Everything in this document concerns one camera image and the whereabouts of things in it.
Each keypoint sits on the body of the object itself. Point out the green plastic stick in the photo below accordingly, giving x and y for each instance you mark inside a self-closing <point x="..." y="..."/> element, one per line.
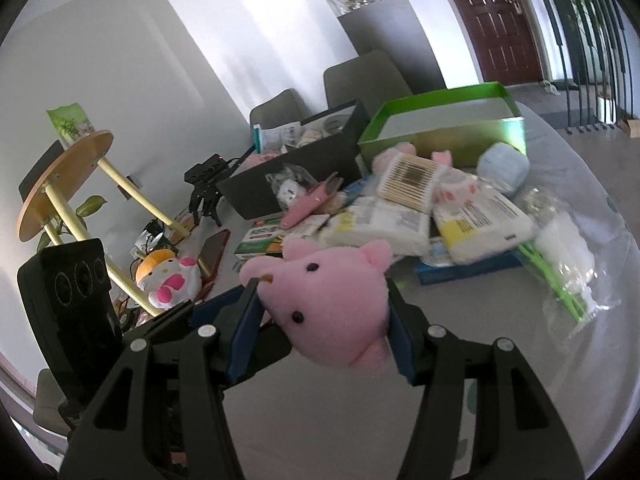
<point x="555" y="280"/>

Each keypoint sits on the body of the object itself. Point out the green storage box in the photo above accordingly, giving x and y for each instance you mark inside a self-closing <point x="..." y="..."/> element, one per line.
<point x="450" y="140"/>

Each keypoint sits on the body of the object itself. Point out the wall socket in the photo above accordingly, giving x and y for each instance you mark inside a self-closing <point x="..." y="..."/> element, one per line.
<point x="133" y="187"/>

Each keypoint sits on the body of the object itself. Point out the black storage box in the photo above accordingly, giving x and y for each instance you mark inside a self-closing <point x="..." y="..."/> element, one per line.
<point x="310" y="170"/>

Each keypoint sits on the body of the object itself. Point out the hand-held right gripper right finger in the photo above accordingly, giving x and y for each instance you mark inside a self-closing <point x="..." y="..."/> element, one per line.
<point x="401" y="345"/>

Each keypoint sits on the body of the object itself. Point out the light blue plush ball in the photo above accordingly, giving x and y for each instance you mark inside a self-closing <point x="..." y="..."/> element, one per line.
<point x="502" y="167"/>

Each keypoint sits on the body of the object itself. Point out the clear plastic bag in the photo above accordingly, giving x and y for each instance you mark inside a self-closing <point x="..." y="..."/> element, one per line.
<point x="570" y="240"/>

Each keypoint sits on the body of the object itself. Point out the green printed card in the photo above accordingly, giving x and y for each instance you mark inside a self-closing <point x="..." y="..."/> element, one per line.
<point x="70" y="120"/>

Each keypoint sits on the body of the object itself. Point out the clear cotton swab box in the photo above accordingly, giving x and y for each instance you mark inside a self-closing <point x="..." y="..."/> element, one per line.
<point x="407" y="180"/>

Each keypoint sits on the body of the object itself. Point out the round wooden side table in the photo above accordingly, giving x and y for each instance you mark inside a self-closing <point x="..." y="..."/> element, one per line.
<point x="65" y="175"/>

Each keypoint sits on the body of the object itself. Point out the red phone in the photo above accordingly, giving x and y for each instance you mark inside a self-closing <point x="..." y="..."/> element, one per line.
<point x="215" y="252"/>

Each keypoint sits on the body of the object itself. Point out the white teal medical packet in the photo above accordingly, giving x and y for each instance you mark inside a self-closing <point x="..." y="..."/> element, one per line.
<point x="272" y="136"/>

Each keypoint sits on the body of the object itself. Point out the white pink cat plush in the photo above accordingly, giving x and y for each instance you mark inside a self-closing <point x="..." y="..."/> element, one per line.
<point x="170" y="280"/>

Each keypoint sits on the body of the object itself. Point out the pink soft item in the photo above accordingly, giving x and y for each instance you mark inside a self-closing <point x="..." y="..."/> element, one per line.
<point x="261" y="158"/>

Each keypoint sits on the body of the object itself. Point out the pink pencil case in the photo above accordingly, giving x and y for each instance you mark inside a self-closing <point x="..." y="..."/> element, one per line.
<point x="305" y="205"/>

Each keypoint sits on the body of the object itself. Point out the white slipper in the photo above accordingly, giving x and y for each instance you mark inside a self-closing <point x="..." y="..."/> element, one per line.
<point x="550" y="87"/>

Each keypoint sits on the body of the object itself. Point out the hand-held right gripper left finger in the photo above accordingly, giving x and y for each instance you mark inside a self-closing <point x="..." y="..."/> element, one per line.
<point x="242" y="340"/>

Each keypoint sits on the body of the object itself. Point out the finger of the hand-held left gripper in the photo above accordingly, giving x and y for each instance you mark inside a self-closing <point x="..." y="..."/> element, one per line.
<point x="265" y="355"/>
<point x="210" y="307"/>

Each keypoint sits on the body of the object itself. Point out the cream plush toy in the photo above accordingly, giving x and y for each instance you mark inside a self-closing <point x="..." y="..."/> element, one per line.
<point x="313" y="137"/>

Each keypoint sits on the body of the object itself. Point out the white yellow cotton pack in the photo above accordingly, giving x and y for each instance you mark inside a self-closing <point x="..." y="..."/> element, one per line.
<point x="480" y="230"/>

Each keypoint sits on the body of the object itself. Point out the pink pig plush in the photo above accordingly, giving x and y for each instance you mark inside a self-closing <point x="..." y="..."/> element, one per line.
<point x="325" y="300"/>

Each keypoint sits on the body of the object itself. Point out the blue flat box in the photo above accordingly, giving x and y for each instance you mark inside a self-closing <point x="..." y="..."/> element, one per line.
<point x="465" y="267"/>

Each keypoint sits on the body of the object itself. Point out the small black robot gripper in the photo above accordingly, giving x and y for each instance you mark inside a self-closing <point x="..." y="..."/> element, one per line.
<point x="220" y="170"/>
<point x="197" y="195"/>

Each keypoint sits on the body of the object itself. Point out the grey dining chair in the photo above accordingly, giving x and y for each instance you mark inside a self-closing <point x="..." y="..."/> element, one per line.
<point x="280" y="110"/>
<point x="365" y="80"/>

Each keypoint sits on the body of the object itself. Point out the white roll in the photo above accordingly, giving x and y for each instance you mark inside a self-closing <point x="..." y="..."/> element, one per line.
<point x="335" y="124"/>

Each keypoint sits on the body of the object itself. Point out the green houseplant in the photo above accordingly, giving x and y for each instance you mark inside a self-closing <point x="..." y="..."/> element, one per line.
<point x="90" y="205"/>

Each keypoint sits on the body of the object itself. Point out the small pink plush toy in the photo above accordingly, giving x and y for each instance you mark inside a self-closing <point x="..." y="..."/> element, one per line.
<point x="441" y="157"/>

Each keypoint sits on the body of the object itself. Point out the bagged small plush doll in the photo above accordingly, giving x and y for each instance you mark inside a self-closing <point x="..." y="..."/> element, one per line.
<point x="290" y="192"/>

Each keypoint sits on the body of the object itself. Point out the cardboard box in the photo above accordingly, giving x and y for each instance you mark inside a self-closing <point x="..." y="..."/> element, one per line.
<point x="632" y="127"/>

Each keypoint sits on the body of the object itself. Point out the dark red door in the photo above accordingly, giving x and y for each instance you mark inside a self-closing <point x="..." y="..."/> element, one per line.
<point x="495" y="20"/>

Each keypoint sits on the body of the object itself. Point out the dark grey cabinet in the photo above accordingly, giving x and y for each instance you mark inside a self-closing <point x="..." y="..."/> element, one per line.
<point x="390" y="40"/>

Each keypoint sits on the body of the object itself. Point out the black metal railing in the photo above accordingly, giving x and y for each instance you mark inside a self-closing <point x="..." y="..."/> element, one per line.
<point x="590" y="35"/>

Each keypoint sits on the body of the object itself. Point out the green white medicine box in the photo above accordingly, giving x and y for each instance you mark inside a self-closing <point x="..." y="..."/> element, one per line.
<point x="260" y="237"/>

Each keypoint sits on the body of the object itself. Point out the white desktop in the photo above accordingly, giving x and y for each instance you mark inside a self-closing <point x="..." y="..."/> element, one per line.
<point x="500" y="385"/>

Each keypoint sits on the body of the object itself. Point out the white tissue pack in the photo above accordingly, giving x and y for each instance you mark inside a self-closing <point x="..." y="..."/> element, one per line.
<point x="370" y="227"/>

